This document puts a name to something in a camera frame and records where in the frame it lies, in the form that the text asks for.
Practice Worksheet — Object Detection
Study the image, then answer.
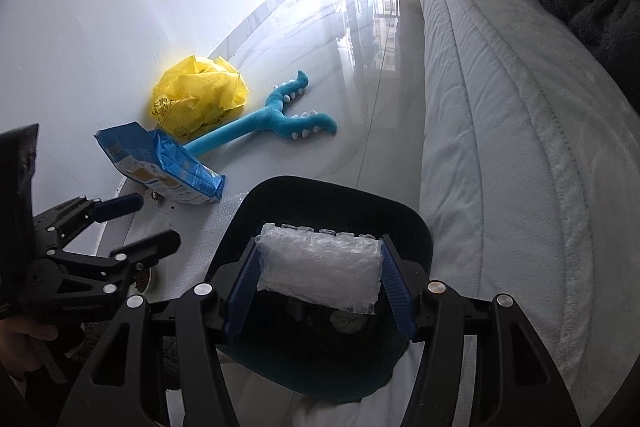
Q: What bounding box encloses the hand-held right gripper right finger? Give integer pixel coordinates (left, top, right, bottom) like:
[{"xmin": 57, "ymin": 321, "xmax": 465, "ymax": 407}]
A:
[{"xmin": 379, "ymin": 234, "xmax": 581, "ymax": 427}]

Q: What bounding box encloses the blue printed packet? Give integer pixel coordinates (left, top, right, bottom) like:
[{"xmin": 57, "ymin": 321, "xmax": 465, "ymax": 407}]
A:
[{"xmin": 95, "ymin": 121, "xmax": 227, "ymax": 206}]

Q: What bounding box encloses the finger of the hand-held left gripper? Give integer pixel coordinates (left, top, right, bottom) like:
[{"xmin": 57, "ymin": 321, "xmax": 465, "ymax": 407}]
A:
[
  {"xmin": 35, "ymin": 229, "xmax": 181, "ymax": 300},
  {"xmin": 34, "ymin": 193, "xmax": 144, "ymax": 248}
]

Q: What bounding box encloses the black trash bin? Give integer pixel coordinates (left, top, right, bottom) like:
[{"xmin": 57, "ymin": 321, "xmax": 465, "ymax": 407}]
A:
[{"xmin": 206, "ymin": 175, "xmax": 433, "ymax": 403}]

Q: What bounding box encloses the teal plush toy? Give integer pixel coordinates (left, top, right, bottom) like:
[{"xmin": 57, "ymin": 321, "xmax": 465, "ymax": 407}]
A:
[{"xmin": 184, "ymin": 70, "xmax": 338, "ymax": 156}]

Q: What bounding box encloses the person's left hand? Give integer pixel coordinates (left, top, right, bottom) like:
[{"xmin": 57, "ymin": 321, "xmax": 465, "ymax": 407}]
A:
[{"xmin": 0, "ymin": 317, "xmax": 57, "ymax": 383}]

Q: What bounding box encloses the yellow plastic bag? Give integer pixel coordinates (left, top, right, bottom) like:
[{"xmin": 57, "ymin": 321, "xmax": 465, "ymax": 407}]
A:
[{"xmin": 151, "ymin": 55, "xmax": 250, "ymax": 142}]

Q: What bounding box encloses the clear bubble wrap bundle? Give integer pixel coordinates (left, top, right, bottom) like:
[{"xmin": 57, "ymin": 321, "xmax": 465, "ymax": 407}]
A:
[{"xmin": 255, "ymin": 222, "xmax": 383, "ymax": 315}]

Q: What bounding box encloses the person's dark fleece garment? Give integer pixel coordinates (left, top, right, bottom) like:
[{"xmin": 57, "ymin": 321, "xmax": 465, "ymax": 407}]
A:
[{"xmin": 0, "ymin": 372, "xmax": 66, "ymax": 427}]

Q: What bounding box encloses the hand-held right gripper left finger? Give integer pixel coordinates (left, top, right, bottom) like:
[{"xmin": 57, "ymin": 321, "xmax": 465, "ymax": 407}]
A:
[{"xmin": 57, "ymin": 237, "xmax": 263, "ymax": 427}]

